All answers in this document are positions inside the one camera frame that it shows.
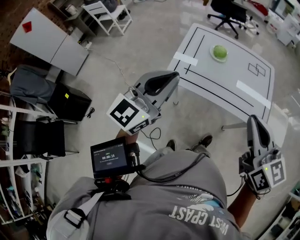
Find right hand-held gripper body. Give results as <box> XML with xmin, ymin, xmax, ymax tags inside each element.
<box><xmin>239</xmin><ymin>148</ymin><xmax>287</xmax><ymax>195</ymax></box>

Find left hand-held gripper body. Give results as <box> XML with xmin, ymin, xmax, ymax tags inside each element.
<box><xmin>106</xmin><ymin>83</ymin><xmax>163</xmax><ymax>136</ymax></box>

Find green round cabbage vegetable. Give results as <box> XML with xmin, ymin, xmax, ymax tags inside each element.
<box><xmin>212</xmin><ymin>45</ymin><xmax>227</xmax><ymax>59</ymax></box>

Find person's right forearm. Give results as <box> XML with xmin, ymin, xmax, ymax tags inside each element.
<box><xmin>226</xmin><ymin>180</ymin><xmax>259</xmax><ymax>229</ymax></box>

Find person's left forearm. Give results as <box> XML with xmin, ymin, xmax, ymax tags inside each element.
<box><xmin>115</xmin><ymin>128</ymin><xmax>132</xmax><ymax>141</ymax></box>

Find short white tape strip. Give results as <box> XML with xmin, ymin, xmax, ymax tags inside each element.
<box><xmin>173</xmin><ymin>51</ymin><xmax>199</xmax><ymax>67</ymax></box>

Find long white tape strip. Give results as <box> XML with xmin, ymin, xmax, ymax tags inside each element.
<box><xmin>236</xmin><ymin>80</ymin><xmax>272</xmax><ymax>109</ymax></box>

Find person's right shoe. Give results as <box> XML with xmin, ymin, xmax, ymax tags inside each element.
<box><xmin>192</xmin><ymin>134</ymin><xmax>213</xmax><ymax>151</ymax></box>

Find white table with black lines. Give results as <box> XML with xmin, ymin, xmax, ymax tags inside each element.
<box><xmin>167</xmin><ymin>22</ymin><xmax>276</xmax><ymax>131</ymax></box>

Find black box with yellow sticker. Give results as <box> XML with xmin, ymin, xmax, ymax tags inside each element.
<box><xmin>47</xmin><ymin>82</ymin><xmax>92</xmax><ymax>122</ymax></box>

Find pale green plate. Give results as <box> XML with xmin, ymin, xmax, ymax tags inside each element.
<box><xmin>210</xmin><ymin>45</ymin><xmax>229</xmax><ymax>63</ymax></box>

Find white wooden chair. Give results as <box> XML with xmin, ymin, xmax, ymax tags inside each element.
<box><xmin>82</xmin><ymin>0</ymin><xmax>133</xmax><ymax>36</ymax></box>

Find black folding chair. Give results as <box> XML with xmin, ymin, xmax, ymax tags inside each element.
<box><xmin>13</xmin><ymin>119</ymin><xmax>80</xmax><ymax>161</ymax></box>

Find black office chair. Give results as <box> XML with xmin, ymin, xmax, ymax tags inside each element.
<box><xmin>207</xmin><ymin>0</ymin><xmax>248</xmax><ymax>40</ymax></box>

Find grey cloth bundle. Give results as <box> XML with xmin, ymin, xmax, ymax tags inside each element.
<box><xmin>10</xmin><ymin>65</ymin><xmax>58</xmax><ymax>105</ymax></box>

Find person's grey shirt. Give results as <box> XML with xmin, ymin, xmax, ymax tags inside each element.
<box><xmin>46</xmin><ymin>150</ymin><xmax>253</xmax><ymax>240</ymax></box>

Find white office chair base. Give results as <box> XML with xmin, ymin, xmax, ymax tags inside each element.
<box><xmin>243</xmin><ymin>14</ymin><xmax>260</xmax><ymax>36</ymax></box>

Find white cabinet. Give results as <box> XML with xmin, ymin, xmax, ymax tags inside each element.
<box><xmin>267</xmin><ymin>0</ymin><xmax>300</xmax><ymax>47</ymax></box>

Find white storage shelf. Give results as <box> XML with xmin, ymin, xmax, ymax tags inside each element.
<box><xmin>0</xmin><ymin>104</ymin><xmax>50</xmax><ymax>224</ymax></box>

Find white floor cable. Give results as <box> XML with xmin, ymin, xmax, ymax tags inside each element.
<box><xmin>90</xmin><ymin>48</ymin><xmax>132</xmax><ymax>87</ymax></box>

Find black cable loop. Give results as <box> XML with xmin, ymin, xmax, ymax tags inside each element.
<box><xmin>140</xmin><ymin>127</ymin><xmax>162</xmax><ymax>151</ymax></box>

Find black screen recorder device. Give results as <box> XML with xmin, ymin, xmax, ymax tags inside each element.
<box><xmin>90</xmin><ymin>136</ymin><xmax>142</xmax><ymax>180</ymax></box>

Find black device cable bundle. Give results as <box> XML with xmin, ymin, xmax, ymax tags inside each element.
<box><xmin>136</xmin><ymin>152</ymin><xmax>208</xmax><ymax>183</ymax></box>

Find grey shoulder strap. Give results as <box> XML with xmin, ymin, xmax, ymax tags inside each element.
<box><xmin>63</xmin><ymin>191</ymin><xmax>105</xmax><ymax>229</ymax></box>

